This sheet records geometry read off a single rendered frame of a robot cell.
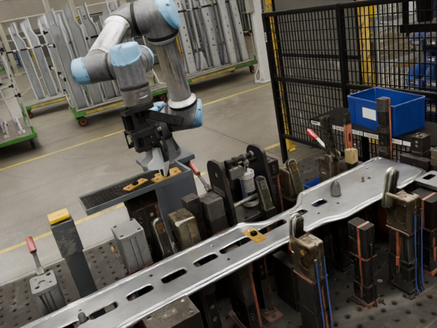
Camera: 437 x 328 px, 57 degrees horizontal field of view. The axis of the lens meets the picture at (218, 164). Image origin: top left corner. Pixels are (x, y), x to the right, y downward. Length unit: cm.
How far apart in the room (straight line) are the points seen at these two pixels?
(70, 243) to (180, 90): 69
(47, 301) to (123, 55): 69
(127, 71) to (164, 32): 48
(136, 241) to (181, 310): 30
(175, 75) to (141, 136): 55
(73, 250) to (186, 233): 37
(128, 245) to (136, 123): 37
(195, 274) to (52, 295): 39
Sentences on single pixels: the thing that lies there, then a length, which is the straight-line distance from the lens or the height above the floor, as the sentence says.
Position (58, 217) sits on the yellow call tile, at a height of 116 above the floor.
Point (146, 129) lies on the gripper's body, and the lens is 107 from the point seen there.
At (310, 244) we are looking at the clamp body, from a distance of 112.
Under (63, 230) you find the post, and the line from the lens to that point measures 136.
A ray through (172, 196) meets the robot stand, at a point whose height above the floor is 95.
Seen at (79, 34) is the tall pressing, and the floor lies 158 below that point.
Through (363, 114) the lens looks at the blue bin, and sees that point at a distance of 192.
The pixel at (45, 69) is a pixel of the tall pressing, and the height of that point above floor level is 93.
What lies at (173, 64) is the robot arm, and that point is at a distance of 156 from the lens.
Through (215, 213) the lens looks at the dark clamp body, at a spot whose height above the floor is 104.
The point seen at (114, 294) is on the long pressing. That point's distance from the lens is 120.
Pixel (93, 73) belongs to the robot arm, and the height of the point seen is 156.
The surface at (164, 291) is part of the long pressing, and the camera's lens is 114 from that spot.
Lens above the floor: 168
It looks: 22 degrees down
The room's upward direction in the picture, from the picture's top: 12 degrees counter-clockwise
